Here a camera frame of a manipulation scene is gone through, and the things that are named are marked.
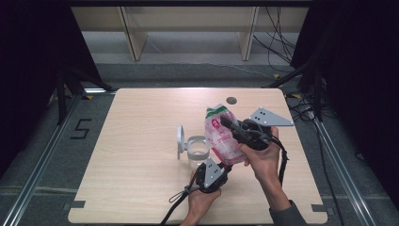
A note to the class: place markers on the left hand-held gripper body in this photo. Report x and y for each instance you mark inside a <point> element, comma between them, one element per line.
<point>213,174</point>

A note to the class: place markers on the aluminium floor rail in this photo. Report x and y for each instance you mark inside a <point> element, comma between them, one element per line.
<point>37,169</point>
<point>342,169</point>

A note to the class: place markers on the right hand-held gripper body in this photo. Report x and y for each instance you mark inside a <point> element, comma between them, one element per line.
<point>269,118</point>

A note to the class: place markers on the wooden shelf unit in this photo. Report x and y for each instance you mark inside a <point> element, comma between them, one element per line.
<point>138,40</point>

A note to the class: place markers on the clear jar with white lid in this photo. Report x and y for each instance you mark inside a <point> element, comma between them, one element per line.
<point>181,141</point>

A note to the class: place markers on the black metal stand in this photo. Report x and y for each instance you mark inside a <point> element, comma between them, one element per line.
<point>61,103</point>
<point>318,100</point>

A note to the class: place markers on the black curtain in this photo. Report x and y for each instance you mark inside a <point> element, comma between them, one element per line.
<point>360,78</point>
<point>31,78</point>

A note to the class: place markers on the person's left hand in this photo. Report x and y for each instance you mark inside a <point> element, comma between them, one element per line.
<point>200,202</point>

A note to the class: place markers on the pink and white plastic bag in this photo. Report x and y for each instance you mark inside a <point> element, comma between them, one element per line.
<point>219,141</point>

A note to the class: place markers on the grey sleeve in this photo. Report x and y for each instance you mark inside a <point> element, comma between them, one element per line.
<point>290,216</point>

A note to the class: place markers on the person's right hand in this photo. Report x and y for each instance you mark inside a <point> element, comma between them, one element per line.
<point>266,163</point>

